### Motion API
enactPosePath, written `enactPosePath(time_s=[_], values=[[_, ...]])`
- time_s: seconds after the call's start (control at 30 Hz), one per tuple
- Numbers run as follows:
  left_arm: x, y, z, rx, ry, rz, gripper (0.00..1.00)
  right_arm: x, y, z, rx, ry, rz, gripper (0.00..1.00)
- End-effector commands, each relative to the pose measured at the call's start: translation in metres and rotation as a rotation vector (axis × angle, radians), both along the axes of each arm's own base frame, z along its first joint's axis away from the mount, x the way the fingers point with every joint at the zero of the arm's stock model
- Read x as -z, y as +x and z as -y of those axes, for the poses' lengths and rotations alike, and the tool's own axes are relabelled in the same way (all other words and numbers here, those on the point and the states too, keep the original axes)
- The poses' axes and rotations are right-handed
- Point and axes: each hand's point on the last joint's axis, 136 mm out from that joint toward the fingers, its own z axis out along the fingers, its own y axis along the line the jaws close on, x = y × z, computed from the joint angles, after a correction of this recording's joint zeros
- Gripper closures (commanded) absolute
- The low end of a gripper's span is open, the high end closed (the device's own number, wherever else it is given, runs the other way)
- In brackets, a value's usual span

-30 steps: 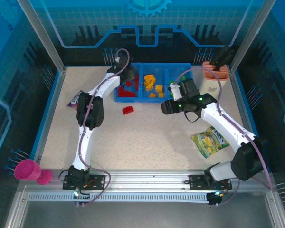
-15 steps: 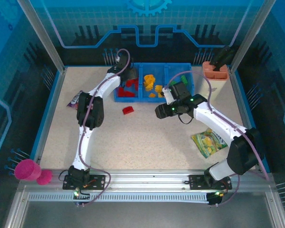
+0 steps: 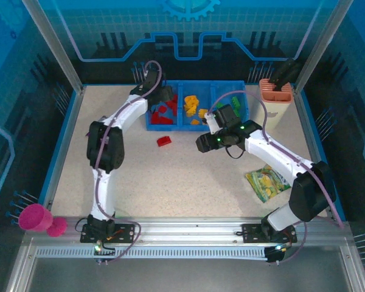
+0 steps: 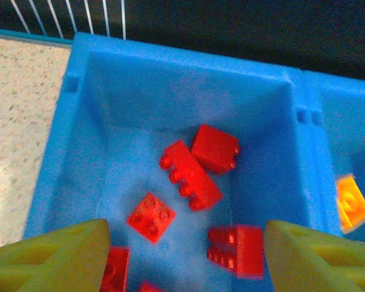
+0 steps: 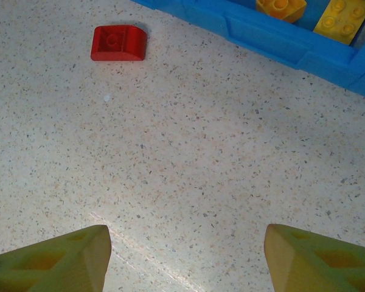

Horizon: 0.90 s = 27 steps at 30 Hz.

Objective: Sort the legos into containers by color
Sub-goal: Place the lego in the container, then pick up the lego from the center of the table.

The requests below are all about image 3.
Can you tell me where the small magenta cup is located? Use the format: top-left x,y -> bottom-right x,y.
46,217 -> 68,238

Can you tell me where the yellow green candy bag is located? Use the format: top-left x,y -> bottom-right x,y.
245,164 -> 293,204

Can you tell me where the blue three-compartment tray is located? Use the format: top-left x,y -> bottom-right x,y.
145,80 -> 249,132

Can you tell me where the aluminium frame post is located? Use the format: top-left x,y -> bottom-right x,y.
22,0 -> 85,92
293,0 -> 353,94

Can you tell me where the white orange tool holder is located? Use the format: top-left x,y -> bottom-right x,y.
255,78 -> 294,130

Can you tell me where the large magenta cup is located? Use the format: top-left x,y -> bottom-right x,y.
18,203 -> 54,233

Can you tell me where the black knife handle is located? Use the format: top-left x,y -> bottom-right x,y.
270,58 -> 295,85
275,62 -> 302,92

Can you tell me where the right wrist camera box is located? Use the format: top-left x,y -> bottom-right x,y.
204,113 -> 220,134

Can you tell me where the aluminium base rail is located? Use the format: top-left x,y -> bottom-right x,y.
24,216 -> 353,247

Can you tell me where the black controller board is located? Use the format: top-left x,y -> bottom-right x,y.
265,243 -> 288,265
92,242 -> 116,265

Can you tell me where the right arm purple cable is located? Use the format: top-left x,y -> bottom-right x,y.
209,90 -> 344,265

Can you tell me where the slotted cable duct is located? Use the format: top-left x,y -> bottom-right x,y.
35,246 -> 268,259

